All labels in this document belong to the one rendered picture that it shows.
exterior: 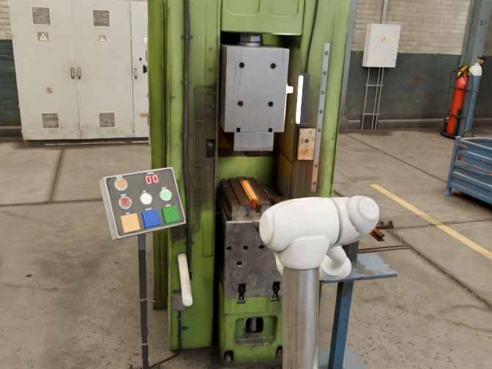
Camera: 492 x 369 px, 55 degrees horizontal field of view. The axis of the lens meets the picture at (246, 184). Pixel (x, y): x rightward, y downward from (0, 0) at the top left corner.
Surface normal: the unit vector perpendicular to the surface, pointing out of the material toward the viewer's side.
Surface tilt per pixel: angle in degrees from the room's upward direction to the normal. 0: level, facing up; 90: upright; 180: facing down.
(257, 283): 90
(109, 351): 0
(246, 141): 90
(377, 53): 90
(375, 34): 90
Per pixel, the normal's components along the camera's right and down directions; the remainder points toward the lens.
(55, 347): 0.04, -0.94
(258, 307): 0.18, 0.32
